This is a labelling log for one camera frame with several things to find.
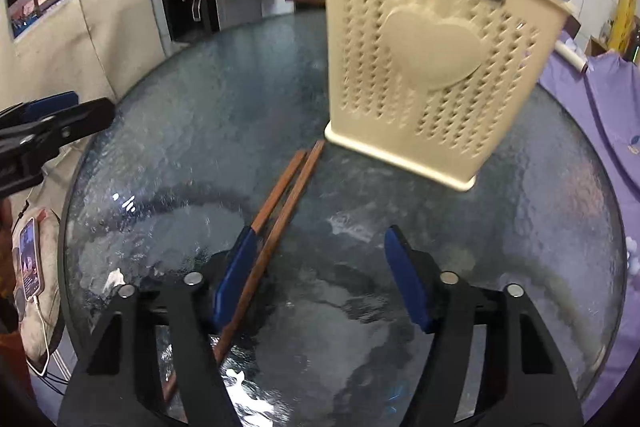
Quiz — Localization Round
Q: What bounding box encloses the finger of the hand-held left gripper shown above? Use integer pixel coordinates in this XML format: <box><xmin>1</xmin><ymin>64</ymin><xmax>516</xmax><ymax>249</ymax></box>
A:
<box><xmin>0</xmin><ymin>91</ymin><xmax>80</xmax><ymax>128</ymax></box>
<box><xmin>0</xmin><ymin>98</ymin><xmax>117</xmax><ymax>168</ymax></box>

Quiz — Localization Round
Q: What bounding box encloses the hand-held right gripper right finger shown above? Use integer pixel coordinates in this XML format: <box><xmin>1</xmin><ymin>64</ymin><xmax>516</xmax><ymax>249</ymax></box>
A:
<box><xmin>384</xmin><ymin>224</ymin><xmax>586</xmax><ymax>427</ymax></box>

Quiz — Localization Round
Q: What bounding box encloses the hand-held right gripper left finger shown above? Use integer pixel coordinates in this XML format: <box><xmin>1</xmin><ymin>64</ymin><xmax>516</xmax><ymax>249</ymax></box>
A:
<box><xmin>57</xmin><ymin>226</ymin><xmax>259</xmax><ymax>427</ymax></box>

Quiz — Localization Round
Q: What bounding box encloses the reddish brown wooden chopstick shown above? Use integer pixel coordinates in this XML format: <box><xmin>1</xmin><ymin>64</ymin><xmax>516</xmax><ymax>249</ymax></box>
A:
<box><xmin>162</xmin><ymin>149</ymin><xmax>308</xmax><ymax>404</ymax></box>
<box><xmin>212</xmin><ymin>139</ymin><xmax>327</xmax><ymax>364</ymax></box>

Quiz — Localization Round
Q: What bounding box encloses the cream perforated utensil holder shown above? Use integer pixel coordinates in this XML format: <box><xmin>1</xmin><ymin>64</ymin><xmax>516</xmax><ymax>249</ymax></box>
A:
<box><xmin>320</xmin><ymin>0</ymin><xmax>581</xmax><ymax>192</ymax></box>

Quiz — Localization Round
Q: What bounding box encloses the smartphone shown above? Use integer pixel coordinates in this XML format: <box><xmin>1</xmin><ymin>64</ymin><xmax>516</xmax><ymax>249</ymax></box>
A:
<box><xmin>12</xmin><ymin>217</ymin><xmax>42</xmax><ymax>301</ymax></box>

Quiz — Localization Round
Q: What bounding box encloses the beige cloth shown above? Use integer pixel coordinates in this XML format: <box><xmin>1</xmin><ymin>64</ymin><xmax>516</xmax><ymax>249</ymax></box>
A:
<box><xmin>0</xmin><ymin>0</ymin><xmax>168</xmax><ymax>218</ymax></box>

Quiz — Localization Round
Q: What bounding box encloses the purple floral cloth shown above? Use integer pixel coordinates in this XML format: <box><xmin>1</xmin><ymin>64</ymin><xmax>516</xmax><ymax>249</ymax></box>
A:
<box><xmin>537</xmin><ymin>32</ymin><xmax>640</xmax><ymax>413</ymax></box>

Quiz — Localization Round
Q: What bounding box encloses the cardboard box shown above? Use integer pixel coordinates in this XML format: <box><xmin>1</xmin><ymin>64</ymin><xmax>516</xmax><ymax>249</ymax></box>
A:
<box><xmin>585</xmin><ymin>36</ymin><xmax>616</xmax><ymax>58</ymax></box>

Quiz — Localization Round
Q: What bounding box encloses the yellow package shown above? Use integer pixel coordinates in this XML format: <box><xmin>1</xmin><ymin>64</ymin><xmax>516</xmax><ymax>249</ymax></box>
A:
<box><xmin>607</xmin><ymin>0</ymin><xmax>639</xmax><ymax>52</ymax></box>

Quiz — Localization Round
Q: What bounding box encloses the white charging cable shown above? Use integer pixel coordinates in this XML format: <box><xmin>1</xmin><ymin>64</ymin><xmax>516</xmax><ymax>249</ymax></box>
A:
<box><xmin>25</xmin><ymin>296</ymin><xmax>52</xmax><ymax>377</ymax></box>

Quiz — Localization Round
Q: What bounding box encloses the white pan with handle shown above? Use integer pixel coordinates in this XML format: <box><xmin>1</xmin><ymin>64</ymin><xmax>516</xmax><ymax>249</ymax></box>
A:
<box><xmin>554</xmin><ymin>41</ymin><xmax>592</xmax><ymax>74</ymax></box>

